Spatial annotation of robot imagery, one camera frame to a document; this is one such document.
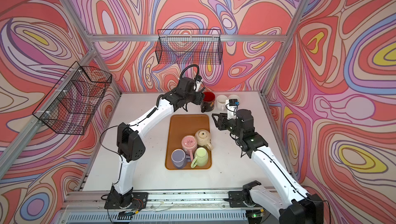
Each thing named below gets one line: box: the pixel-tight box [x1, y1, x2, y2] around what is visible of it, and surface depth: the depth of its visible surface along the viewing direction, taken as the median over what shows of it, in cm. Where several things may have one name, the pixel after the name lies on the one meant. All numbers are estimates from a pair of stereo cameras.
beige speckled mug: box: [194, 129, 213, 151], surface depth 88 cm
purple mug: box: [171, 148, 191, 169], surface depth 82 cm
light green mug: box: [190, 147, 209, 169], surface depth 81 cm
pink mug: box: [181, 135, 198, 162], surface depth 82 cm
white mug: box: [216, 94, 229, 112], surface depth 104 cm
